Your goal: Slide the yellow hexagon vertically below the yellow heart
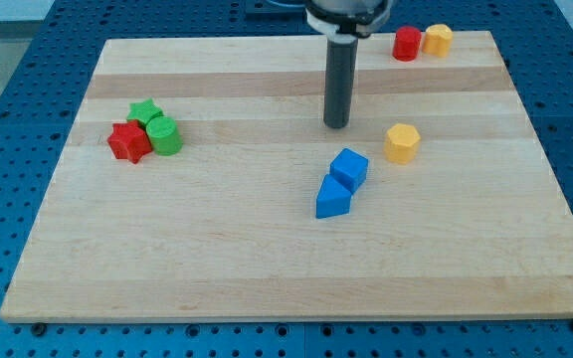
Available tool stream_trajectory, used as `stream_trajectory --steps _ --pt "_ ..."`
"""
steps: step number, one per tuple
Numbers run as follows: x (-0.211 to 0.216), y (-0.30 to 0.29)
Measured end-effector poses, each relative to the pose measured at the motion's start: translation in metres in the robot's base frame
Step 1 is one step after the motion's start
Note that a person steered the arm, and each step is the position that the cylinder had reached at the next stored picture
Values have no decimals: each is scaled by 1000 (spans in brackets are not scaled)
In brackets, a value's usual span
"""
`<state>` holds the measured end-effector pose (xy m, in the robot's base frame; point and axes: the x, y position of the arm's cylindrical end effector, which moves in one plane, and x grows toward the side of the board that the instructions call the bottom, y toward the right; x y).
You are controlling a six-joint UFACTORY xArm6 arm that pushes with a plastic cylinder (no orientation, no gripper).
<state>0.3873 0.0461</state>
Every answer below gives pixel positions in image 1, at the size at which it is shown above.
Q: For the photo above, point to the yellow hexagon block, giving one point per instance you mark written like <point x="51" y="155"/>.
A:
<point x="401" y="143"/>

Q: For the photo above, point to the red cylinder block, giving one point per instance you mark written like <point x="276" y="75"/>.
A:
<point x="406" y="44"/>

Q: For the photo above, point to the blue triangle block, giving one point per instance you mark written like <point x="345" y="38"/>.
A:
<point x="332" y="199"/>

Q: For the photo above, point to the red star block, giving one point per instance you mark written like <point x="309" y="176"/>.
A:
<point x="129" y="141"/>

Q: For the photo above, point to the light wooden board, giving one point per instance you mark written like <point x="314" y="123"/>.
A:
<point x="474" y="227"/>

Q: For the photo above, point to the yellow heart block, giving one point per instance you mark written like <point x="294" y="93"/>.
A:
<point x="438" y="40"/>

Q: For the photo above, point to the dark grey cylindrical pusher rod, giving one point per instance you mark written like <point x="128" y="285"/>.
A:
<point x="339" y="78"/>

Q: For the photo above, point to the green star block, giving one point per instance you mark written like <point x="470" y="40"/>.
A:
<point x="143" y="112"/>

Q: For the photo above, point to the blue cube block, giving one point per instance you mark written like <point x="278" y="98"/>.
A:
<point x="349" y="168"/>

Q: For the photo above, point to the green cylinder block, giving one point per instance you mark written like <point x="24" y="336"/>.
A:
<point x="164" y="135"/>

